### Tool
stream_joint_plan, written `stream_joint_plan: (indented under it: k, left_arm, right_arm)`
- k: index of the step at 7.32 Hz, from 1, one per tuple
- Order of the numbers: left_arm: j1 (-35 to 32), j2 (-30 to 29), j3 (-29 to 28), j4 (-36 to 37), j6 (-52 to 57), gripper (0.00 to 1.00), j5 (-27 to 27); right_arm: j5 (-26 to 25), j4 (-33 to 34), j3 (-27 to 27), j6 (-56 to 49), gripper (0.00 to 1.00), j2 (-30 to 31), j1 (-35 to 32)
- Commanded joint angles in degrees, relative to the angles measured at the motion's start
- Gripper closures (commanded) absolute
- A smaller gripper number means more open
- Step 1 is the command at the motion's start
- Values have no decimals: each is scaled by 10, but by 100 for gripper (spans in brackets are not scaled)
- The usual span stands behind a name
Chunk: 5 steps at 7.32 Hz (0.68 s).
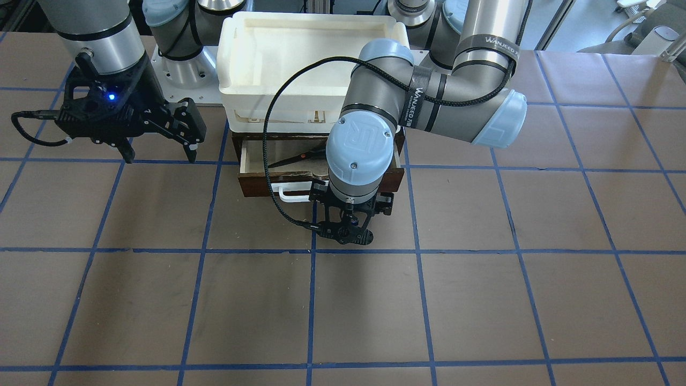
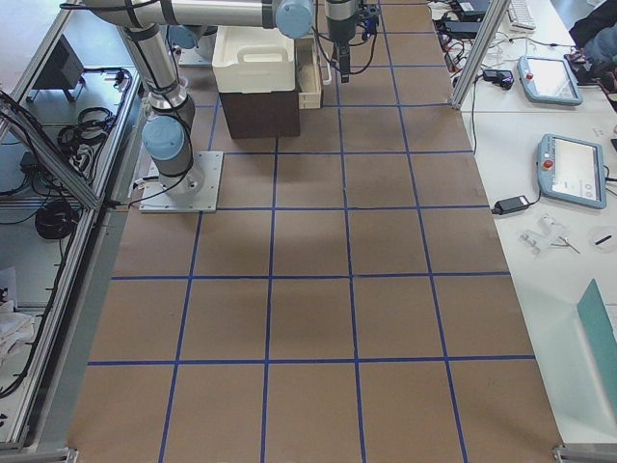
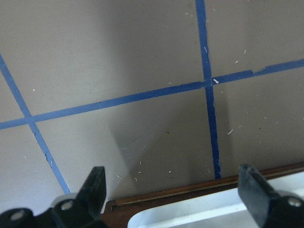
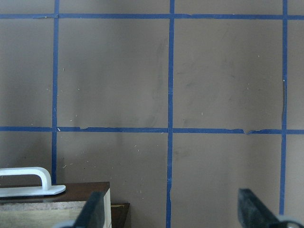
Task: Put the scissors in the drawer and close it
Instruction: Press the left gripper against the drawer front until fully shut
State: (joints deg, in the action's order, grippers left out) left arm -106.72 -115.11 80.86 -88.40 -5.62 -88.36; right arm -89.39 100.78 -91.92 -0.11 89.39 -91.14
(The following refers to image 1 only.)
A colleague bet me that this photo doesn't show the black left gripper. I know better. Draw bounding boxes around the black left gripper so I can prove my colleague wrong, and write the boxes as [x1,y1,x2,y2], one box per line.
[310,179,394,245]

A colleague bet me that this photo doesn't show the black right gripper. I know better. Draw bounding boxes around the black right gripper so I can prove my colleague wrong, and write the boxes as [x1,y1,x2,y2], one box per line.
[56,54,207,164]

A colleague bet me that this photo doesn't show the grey orange scissors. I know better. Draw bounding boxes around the grey orange scissors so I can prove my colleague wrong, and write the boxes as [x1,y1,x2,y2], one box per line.
[267,147,326,168]

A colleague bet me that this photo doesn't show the wooden drawer with white handle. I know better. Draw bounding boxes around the wooden drawer with white handle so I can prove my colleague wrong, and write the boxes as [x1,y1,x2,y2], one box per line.
[231,131,405,197]

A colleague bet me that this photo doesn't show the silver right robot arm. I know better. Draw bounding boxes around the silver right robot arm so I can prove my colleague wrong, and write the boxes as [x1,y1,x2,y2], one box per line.
[11,1,252,163]

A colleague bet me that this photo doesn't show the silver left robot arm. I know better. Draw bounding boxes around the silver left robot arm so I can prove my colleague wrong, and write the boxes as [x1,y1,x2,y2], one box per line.
[310,1,532,245]

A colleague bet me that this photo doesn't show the white plastic bin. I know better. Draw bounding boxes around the white plastic bin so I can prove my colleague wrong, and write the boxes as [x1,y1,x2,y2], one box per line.
[217,11,409,135]

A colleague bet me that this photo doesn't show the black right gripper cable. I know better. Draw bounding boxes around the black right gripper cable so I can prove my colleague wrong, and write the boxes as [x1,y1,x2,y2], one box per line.
[11,110,73,147]

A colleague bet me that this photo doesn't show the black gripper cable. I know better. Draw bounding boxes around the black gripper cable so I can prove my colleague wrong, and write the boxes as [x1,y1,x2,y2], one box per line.
[11,110,73,147]
[263,56,518,231]

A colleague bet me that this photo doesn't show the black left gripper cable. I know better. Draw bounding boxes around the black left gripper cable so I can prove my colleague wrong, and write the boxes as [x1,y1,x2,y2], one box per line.
[263,56,518,231]

